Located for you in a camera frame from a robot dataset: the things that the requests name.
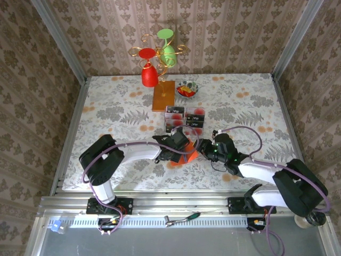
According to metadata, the orange card holder wallet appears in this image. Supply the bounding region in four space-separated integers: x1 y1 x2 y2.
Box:
170 138 200 168

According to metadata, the red yellow snack packet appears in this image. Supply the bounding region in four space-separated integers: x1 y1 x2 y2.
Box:
177 85 194 97

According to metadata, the floral ceramic bowl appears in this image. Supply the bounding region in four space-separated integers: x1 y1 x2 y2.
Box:
176 81 200 99

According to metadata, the floral tablecloth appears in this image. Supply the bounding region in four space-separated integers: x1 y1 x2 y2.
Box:
62 73 312 192

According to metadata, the red wine glass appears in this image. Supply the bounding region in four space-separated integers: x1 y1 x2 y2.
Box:
138 47 158 88

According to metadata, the grey metal tray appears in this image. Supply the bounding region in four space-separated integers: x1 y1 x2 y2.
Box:
25 215 335 256

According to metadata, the green wine glass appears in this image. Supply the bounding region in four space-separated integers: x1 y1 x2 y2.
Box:
156 28 177 68

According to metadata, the clear jar black lid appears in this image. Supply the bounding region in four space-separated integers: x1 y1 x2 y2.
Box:
294 212 327 229

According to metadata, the blue white connector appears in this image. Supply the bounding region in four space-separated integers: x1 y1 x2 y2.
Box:
49 219 67 235

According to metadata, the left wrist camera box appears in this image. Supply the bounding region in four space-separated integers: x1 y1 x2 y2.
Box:
170 127 191 151

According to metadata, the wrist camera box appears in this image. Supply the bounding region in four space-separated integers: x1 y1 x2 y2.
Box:
213 129 236 156
170 127 191 151

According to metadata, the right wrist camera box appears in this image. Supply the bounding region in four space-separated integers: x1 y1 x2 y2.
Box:
213 129 236 156

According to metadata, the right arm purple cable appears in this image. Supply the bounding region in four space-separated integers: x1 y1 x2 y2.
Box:
213 125 332 255

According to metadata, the aluminium mounting rail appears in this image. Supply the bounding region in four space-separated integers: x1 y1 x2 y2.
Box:
37 189 331 218

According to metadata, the gold wire rack wooden base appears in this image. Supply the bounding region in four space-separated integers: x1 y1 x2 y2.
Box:
128 34 189 112

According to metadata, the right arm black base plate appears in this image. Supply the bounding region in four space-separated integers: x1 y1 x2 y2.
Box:
228 196 277 215

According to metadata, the ratchet wrench green handle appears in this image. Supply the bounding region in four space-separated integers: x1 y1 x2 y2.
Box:
164 212 201 228

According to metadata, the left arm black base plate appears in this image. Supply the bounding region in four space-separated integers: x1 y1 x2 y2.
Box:
86 197 134 215

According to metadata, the slotted white cable duct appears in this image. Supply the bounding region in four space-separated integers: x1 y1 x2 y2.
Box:
71 214 249 228

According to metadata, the black yellow cable connector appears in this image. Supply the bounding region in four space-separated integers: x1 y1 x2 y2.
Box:
97 216 123 232
246 216 268 231

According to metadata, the aluminium table side rail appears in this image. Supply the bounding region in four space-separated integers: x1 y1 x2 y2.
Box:
50 77 89 197
270 73 315 195

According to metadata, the aluminium frame post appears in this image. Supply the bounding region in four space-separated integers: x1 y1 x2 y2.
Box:
271 0 324 81
29 0 88 84

